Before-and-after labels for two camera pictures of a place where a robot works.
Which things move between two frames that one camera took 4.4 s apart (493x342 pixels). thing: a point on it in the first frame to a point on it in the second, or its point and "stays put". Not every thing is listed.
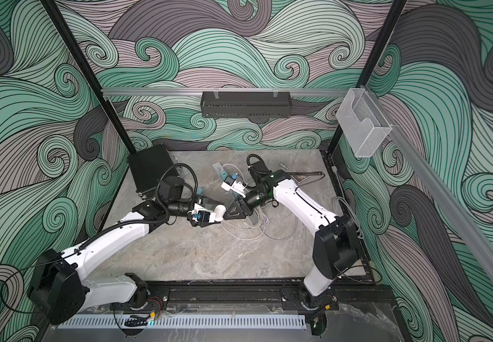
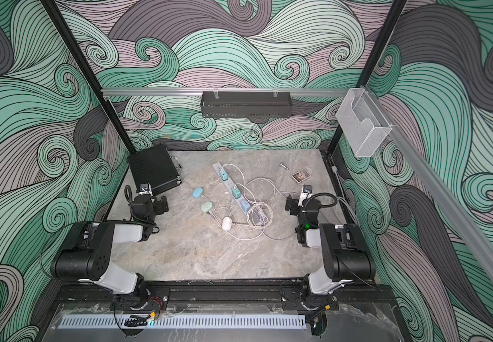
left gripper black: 205,200 to 159,209
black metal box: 149,167 stays put
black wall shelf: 246,104 stays put
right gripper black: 242,207 to 294,202
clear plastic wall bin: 363,125 stays put
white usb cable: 264,227 stays put
